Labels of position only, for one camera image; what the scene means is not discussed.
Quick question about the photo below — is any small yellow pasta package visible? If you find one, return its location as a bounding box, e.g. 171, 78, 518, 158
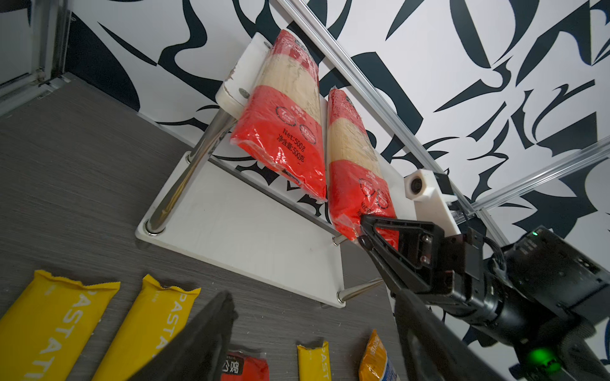
297, 341, 332, 381

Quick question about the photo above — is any red spaghetti package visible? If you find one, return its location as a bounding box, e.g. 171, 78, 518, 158
230, 30, 327, 202
327, 88, 397, 241

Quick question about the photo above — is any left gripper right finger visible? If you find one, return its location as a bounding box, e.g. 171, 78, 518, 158
395, 289, 503, 380

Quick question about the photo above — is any white two-tier shelf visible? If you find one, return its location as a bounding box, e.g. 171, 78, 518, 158
135, 33, 382, 308

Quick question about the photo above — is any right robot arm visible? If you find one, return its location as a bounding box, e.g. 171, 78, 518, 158
358, 215, 609, 380

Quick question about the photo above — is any yellow pastatime spaghetti package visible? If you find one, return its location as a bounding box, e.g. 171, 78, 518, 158
93, 275, 201, 380

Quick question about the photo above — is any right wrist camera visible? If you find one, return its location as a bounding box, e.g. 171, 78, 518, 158
404, 169, 460, 237

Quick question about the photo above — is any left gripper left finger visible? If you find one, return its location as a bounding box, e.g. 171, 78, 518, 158
130, 291, 238, 380

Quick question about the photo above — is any orange blue pasta bag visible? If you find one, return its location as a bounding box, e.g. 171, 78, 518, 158
358, 330, 400, 381

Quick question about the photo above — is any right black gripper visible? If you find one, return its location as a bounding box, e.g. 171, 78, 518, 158
358, 215, 505, 324

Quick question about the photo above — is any red fusilli bag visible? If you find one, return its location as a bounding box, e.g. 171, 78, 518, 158
220, 352, 270, 381

